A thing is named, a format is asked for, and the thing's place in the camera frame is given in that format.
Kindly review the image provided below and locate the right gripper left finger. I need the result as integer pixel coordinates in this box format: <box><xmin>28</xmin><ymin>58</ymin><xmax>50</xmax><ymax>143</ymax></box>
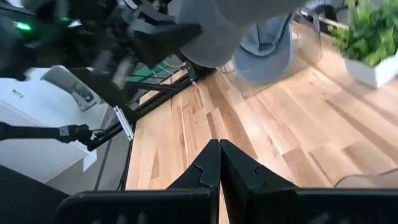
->
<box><xmin>55</xmin><ymin>139</ymin><xmax>222</xmax><ymax>224</ymax></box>

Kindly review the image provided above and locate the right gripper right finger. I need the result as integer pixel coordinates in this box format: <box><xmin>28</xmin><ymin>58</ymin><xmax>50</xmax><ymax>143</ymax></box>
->
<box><xmin>220</xmin><ymin>139</ymin><xmax>398</xmax><ymax>224</ymax></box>

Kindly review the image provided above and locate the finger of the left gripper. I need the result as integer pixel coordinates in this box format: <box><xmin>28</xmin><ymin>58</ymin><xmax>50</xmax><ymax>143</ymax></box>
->
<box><xmin>133</xmin><ymin>23</ymin><xmax>203</xmax><ymax>69</ymax></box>

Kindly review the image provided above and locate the grey washed cap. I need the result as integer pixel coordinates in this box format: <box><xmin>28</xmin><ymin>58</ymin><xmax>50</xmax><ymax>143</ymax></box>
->
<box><xmin>178</xmin><ymin>0</ymin><xmax>308</xmax><ymax>68</ymax></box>
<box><xmin>232</xmin><ymin>15</ymin><xmax>295</xmax><ymax>84</ymax></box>

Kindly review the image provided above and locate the black jointed arm device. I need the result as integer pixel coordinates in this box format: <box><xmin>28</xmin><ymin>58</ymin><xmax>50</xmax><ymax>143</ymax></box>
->
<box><xmin>0</xmin><ymin>121</ymin><xmax>105</xmax><ymax>152</ymax></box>

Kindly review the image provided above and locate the grey office chair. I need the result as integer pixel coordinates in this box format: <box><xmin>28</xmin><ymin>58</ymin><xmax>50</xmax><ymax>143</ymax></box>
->
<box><xmin>42</xmin><ymin>65</ymin><xmax>102</xmax><ymax>111</ymax></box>

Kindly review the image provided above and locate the clear plastic bin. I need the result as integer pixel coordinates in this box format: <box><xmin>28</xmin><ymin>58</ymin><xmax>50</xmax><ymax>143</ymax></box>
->
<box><xmin>334</xmin><ymin>167</ymin><xmax>398</xmax><ymax>189</ymax></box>
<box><xmin>217</xmin><ymin>9</ymin><xmax>323</xmax><ymax>99</ymax></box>

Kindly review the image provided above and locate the green plant in white pot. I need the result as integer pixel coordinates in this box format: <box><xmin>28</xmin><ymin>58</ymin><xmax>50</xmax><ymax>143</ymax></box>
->
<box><xmin>328</xmin><ymin>0</ymin><xmax>398</xmax><ymax>90</ymax></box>

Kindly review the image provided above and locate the black aluminium table frame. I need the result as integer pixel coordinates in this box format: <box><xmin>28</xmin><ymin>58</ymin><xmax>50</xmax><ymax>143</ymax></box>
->
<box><xmin>86</xmin><ymin>62</ymin><xmax>215</xmax><ymax>153</ymax></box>

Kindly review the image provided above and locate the silver metal bracket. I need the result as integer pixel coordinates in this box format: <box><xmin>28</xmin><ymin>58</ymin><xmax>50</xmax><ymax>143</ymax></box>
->
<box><xmin>113</xmin><ymin>105</ymin><xmax>135</xmax><ymax>141</ymax></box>

